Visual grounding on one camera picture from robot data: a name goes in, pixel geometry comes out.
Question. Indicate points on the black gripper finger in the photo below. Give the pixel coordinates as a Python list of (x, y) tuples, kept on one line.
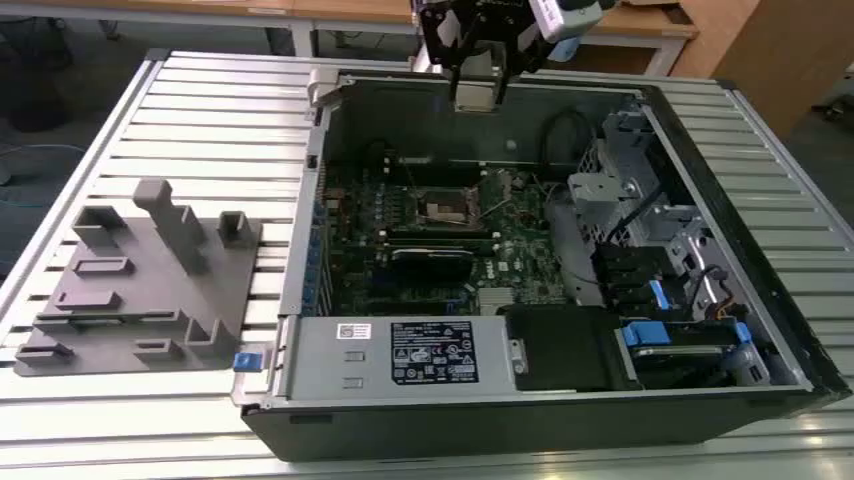
[(428, 40), (527, 55)]

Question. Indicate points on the silver CPU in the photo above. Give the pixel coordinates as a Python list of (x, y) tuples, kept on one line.
[(476, 97)]

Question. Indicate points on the CPU socket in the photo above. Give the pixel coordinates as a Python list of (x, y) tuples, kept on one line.
[(443, 210)]

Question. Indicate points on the grey case latch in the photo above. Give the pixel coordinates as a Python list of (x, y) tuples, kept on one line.
[(323, 82)]

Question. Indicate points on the wooden top desk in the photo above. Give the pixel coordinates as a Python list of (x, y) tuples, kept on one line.
[(674, 27), (167, 3)]

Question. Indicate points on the silver metal drive cage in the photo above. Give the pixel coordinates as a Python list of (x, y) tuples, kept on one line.
[(603, 187)]

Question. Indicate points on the wooden cabinet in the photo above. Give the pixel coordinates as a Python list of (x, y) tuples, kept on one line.
[(767, 50)]

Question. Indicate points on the green motherboard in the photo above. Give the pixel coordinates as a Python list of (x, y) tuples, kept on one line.
[(527, 260)]

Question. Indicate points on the black graphics card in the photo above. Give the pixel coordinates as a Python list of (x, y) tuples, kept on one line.
[(429, 267)]

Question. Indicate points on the silver chipset heatsink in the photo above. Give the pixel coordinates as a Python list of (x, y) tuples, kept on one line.
[(498, 296)]

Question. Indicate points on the blue drive bay tab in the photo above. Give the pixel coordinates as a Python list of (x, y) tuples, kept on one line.
[(659, 295)]

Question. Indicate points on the hard disk in blue carrier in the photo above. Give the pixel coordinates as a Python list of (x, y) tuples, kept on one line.
[(643, 332)]

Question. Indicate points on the black office chair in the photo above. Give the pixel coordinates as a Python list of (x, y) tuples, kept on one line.
[(36, 107)]

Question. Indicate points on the grey parts rack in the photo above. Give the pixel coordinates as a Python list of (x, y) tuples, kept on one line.
[(167, 300)]

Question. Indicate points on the grey power supply unit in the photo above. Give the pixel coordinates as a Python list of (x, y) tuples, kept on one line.
[(320, 365)]

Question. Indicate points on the blue case latch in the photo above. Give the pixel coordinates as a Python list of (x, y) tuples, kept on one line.
[(247, 362)]

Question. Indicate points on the green RAM stick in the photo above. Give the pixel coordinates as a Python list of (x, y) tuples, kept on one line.
[(100, 320)]

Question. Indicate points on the black open PC case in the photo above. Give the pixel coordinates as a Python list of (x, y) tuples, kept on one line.
[(467, 430)]

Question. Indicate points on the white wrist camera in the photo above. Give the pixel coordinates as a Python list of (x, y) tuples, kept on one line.
[(567, 17)]

